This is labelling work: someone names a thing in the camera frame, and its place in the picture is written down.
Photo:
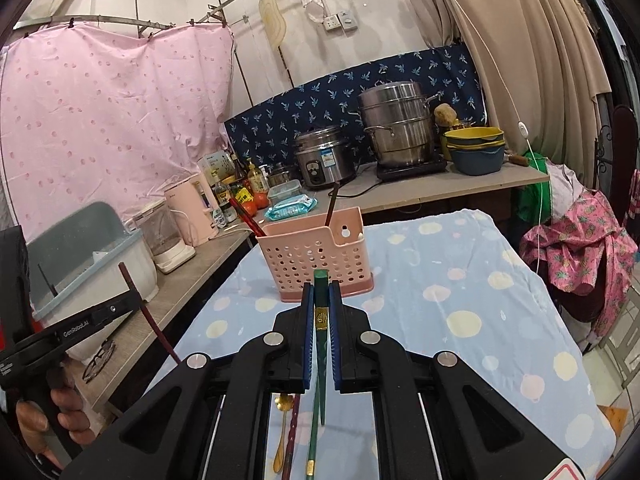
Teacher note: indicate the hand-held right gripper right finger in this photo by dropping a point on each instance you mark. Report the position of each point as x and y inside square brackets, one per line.
[336, 350]

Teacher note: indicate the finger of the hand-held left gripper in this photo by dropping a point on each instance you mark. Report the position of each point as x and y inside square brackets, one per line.
[90, 325]

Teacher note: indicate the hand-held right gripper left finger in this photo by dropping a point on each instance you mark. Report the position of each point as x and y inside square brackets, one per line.
[309, 340]

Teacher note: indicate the dark red chopstick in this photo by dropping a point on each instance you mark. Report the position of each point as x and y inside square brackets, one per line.
[150, 320]

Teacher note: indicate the green chopstick gold band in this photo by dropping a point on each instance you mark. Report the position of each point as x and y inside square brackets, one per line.
[312, 445]
[322, 280]

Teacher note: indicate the pink perforated utensil basket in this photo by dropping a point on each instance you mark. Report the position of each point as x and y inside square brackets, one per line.
[300, 260]

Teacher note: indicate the dark brown chopstick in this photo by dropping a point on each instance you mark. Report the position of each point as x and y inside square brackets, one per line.
[332, 205]

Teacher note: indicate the person's left hand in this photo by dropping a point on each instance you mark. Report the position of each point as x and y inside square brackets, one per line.
[72, 410]

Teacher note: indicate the black stick in tub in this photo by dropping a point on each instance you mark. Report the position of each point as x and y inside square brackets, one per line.
[49, 280]

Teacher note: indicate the black eyeglasses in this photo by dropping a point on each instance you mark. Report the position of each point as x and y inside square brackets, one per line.
[100, 360]

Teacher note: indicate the white dish tub blue rim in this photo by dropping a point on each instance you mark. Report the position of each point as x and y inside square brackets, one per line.
[115, 270]

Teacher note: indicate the gold flower spoon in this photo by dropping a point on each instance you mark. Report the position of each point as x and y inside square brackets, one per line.
[284, 405]

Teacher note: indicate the teal plastic lid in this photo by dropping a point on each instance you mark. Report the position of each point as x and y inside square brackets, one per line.
[75, 230]

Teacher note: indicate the maroon chopstick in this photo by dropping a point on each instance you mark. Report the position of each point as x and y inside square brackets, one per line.
[292, 435]

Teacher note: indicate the wooden counter board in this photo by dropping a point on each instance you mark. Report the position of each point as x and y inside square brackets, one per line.
[215, 265]

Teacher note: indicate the blue printed tablecloth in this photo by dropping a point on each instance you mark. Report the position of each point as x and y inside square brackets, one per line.
[450, 310]

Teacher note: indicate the blue wet wipes pack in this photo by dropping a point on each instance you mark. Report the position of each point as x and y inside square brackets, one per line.
[290, 208]

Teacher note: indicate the red tomato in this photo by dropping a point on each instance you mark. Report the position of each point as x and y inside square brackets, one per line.
[262, 201]
[248, 208]

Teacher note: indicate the pink electric kettle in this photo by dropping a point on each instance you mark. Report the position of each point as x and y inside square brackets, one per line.
[192, 210]

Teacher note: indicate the yellow black packet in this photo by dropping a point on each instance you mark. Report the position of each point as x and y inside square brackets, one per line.
[243, 195]

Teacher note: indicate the small steel pot with lid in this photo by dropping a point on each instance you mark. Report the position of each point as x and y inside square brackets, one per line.
[281, 175]

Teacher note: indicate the yellow label oil bottle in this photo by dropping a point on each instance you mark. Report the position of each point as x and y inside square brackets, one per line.
[258, 180]

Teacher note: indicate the steel rice cooker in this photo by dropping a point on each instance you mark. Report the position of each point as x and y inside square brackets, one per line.
[322, 160]

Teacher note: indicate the pink dotted curtain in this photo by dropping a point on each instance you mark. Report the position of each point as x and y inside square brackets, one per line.
[100, 120]

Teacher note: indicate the dark glass bottle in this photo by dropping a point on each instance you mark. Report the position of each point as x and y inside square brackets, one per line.
[240, 167]

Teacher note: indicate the black induction cooktop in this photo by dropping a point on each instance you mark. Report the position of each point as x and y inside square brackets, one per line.
[410, 170]

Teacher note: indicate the white carton box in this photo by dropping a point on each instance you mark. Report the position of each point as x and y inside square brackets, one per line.
[215, 165]

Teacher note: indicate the steel steamer pot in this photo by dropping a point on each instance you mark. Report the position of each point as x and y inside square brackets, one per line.
[397, 125]

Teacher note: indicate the blue bowl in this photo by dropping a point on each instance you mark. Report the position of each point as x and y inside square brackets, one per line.
[477, 162]

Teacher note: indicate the navy floral cloth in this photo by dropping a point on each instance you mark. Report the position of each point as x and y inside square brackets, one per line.
[310, 105]

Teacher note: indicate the green cloth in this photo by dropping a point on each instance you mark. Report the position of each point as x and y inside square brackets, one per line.
[532, 195]

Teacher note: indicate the yellow rimmed bowl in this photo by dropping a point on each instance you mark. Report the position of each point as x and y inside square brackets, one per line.
[472, 136]

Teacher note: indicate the brown loofah sponge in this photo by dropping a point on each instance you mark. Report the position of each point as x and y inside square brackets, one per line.
[444, 115]

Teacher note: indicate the pink pineapple print garment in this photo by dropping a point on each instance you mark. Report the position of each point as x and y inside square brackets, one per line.
[575, 245]

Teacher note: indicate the pale lilac cloth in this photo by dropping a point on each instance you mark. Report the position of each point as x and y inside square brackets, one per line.
[567, 190]

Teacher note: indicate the grey stool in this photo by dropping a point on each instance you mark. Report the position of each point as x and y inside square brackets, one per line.
[620, 355]

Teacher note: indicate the hanging cutting board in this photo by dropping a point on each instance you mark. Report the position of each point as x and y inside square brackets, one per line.
[272, 15]

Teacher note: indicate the black iron rack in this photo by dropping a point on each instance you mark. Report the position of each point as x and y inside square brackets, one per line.
[620, 150]

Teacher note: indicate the beige curtain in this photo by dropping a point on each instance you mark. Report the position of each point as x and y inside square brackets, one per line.
[525, 35]

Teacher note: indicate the white wall socket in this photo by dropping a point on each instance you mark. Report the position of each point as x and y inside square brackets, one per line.
[340, 21]

